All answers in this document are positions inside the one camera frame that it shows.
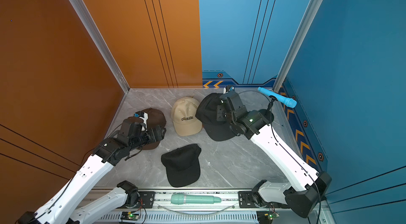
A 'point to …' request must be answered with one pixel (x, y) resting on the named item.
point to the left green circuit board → (132, 216)
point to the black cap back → (206, 113)
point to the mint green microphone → (180, 199)
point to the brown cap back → (155, 118)
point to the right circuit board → (266, 217)
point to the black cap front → (182, 165)
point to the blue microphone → (291, 102)
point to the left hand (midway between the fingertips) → (160, 129)
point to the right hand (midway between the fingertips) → (221, 107)
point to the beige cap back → (183, 114)
